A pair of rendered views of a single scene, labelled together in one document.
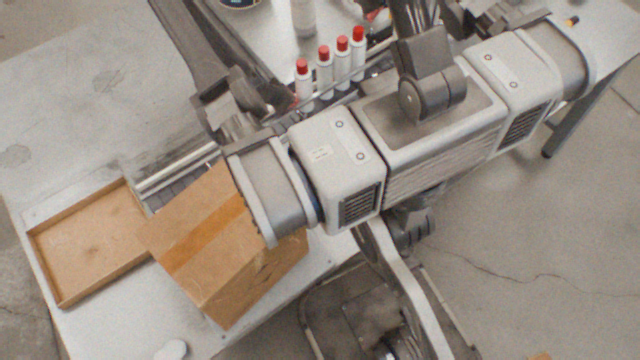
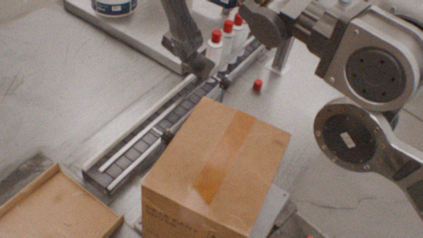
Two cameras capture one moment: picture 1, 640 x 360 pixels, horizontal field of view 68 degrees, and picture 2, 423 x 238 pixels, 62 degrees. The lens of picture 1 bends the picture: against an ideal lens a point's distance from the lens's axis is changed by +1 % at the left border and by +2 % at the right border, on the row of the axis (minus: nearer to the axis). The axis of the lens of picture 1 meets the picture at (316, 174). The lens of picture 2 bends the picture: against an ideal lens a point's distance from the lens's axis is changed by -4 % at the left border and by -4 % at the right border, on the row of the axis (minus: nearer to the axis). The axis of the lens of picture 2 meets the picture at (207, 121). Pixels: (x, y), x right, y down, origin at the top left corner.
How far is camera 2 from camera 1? 0.61 m
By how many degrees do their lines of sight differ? 22
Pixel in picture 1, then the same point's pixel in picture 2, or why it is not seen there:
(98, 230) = (45, 220)
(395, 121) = not seen: outside the picture
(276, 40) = (160, 34)
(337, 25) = (204, 21)
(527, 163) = not seen: hidden behind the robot
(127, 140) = (45, 132)
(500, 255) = (332, 193)
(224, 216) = (226, 151)
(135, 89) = (38, 88)
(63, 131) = not seen: outside the picture
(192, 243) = (209, 181)
